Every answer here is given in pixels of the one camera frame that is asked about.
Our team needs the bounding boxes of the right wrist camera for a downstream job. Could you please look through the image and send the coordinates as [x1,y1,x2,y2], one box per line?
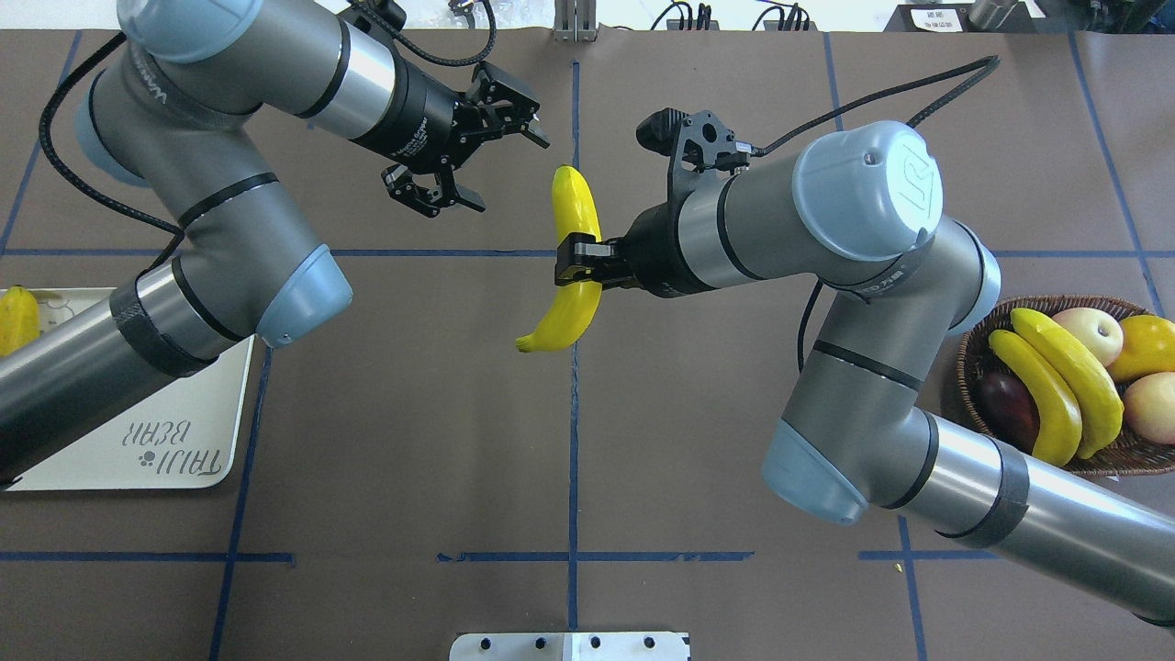
[635,107,753,201]

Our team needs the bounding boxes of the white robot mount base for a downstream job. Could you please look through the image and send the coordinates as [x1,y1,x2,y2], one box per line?
[449,630,693,660]

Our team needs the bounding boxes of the dark red plum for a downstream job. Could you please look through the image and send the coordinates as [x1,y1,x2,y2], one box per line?
[978,372,1040,454]

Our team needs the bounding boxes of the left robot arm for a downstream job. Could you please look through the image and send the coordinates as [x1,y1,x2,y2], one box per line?
[1,1,549,488]

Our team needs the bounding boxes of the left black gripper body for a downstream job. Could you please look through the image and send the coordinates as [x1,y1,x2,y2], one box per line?
[350,60,486,174]

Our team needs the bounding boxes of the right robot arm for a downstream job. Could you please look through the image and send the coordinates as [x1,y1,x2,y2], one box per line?
[553,112,1174,628]

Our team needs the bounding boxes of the aluminium frame post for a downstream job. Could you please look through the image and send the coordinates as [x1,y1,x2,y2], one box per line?
[553,0,599,43]

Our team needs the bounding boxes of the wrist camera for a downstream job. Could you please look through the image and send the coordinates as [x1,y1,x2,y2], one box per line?
[635,107,753,201]
[336,1,407,38]

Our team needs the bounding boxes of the yellow orange fruit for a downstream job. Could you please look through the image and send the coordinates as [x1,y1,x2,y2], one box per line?
[1107,315,1174,384]

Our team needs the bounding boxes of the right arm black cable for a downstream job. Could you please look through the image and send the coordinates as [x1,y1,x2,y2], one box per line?
[753,55,1002,157]

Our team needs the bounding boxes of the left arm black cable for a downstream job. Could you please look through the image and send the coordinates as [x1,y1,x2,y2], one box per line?
[38,32,184,267]

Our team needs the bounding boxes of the yellow banana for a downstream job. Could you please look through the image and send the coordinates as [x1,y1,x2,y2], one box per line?
[1011,306,1124,460]
[1,286,41,357]
[988,330,1083,467]
[515,164,603,353]

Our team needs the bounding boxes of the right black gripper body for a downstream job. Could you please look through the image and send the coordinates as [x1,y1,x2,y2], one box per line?
[600,204,699,298]

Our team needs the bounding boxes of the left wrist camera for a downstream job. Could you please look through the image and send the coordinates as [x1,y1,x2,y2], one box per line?
[336,1,407,38]

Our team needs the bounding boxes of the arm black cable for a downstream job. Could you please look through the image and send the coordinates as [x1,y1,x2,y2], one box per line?
[38,32,184,267]
[753,55,1002,157]

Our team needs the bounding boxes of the brown wicker basket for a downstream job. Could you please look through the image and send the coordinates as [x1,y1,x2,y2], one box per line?
[953,296,1174,478]

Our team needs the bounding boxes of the pale pink apple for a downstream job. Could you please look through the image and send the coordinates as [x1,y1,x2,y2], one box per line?
[1052,306,1124,367]

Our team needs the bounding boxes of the cream bear tray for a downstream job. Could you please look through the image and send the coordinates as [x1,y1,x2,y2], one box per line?
[4,288,251,492]

